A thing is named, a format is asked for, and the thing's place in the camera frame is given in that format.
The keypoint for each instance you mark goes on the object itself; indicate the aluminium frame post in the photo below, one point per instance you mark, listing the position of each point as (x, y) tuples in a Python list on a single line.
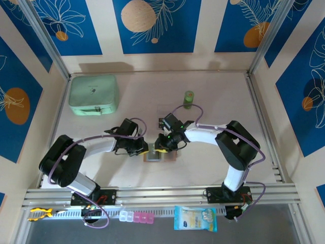
[(45, 38), (269, 38)]

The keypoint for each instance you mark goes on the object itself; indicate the pink pill box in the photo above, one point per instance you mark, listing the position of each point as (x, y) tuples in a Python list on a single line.
[(144, 218)]

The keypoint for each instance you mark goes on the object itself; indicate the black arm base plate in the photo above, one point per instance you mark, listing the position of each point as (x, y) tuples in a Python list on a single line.
[(215, 195), (109, 197)]

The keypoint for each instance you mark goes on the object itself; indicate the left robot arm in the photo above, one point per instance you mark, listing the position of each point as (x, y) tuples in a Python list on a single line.
[(63, 162)]

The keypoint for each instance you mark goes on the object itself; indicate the yellow black pliers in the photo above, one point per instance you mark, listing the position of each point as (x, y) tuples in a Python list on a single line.
[(40, 212)]

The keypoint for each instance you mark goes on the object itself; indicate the small green bottle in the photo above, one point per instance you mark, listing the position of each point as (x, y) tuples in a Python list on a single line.
[(189, 97)]

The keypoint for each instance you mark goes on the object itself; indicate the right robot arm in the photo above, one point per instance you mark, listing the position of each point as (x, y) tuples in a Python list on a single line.
[(238, 147)]

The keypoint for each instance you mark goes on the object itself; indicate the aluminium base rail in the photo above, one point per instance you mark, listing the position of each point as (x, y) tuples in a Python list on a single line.
[(162, 193)]

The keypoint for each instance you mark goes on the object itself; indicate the mint green zip pouch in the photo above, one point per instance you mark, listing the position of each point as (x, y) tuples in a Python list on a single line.
[(92, 91)]

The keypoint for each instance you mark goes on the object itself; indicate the blue snack packet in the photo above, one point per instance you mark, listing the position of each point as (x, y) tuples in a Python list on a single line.
[(195, 218)]

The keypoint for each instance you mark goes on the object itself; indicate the tan leather card holder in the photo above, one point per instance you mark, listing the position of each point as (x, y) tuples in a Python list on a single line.
[(170, 157)]

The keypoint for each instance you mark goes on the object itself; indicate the aluminium side rail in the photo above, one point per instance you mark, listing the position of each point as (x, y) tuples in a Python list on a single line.
[(60, 109), (254, 96)]

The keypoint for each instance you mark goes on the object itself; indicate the clear pill box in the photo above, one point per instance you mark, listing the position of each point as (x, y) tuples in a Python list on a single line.
[(126, 216)]

